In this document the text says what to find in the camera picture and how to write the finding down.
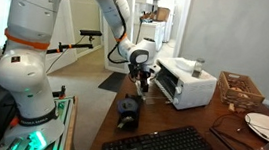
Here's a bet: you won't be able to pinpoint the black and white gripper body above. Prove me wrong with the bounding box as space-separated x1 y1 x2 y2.
127 61 162 86

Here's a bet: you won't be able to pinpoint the dark floor mat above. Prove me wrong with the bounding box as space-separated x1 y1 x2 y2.
97 69 130 94

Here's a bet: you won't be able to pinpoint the black stereo camera bar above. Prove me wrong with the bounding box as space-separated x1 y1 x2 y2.
78 28 103 38

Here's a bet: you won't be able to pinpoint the white cabinet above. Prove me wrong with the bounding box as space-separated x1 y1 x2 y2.
136 18 168 53

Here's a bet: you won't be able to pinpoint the thin black cable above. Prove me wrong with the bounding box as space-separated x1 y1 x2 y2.
211 111 269 140

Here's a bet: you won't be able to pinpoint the black orange clamp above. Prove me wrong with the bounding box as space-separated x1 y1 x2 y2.
57 84 68 101

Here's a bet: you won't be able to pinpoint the brown wicker basket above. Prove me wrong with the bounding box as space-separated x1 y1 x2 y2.
215 71 268 112

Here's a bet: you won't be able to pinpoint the black computer keyboard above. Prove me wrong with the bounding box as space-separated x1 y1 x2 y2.
101 116 215 150

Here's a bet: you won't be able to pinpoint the white paper towel wad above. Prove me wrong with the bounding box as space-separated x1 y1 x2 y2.
171 56 197 73

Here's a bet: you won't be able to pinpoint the glass spice jar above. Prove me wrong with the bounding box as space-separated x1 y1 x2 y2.
191 56 207 80

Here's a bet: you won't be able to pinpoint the silver wire grill rack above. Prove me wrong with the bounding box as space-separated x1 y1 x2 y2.
141 70 180 99

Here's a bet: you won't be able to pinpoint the white toaster oven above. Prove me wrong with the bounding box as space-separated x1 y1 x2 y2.
150 55 220 114

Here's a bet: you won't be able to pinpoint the white panel door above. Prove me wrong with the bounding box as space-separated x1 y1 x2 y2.
42 0 84 77

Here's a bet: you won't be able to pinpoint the glass oven door white handle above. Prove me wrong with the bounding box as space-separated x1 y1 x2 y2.
136 84 176 107

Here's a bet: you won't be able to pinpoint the robot cart aluminium rails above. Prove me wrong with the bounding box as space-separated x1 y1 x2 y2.
0 87 80 150

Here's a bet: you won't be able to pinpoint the clear glass cup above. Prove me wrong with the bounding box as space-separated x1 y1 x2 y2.
121 97 137 111

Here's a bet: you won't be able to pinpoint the brown cardboard box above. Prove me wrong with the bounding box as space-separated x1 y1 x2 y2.
155 6 172 23

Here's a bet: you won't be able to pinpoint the black rectangular mat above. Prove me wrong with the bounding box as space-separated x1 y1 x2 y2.
115 93 145 133

